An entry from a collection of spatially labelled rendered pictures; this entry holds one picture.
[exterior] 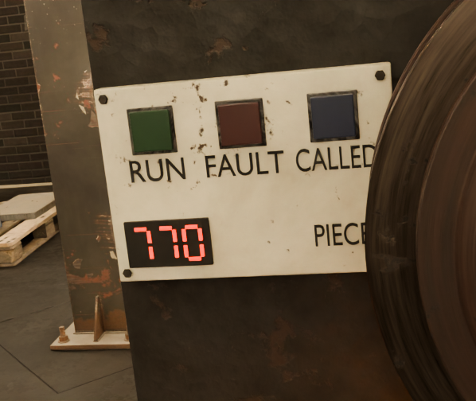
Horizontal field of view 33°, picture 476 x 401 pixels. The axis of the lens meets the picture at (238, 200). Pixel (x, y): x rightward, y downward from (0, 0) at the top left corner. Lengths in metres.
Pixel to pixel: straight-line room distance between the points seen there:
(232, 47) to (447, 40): 0.23
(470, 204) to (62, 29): 2.89
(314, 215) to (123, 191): 0.17
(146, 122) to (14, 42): 6.67
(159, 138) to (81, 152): 2.66
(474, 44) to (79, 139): 2.89
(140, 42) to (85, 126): 2.61
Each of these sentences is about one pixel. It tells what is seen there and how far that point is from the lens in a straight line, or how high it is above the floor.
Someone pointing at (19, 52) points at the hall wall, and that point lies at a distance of 7.37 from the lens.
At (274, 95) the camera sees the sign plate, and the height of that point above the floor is 1.22.
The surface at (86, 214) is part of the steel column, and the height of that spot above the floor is 0.55.
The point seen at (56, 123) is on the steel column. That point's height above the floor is 0.94.
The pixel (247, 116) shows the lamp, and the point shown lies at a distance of 0.70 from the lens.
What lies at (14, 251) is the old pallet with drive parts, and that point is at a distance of 4.95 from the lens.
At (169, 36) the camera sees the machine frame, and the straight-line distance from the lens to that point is 0.73.
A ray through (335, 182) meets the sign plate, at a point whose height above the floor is 1.14.
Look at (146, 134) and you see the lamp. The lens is 0.72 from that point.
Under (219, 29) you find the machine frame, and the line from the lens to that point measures 0.72.
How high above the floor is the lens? 1.29
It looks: 13 degrees down
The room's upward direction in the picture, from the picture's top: 6 degrees counter-clockwise
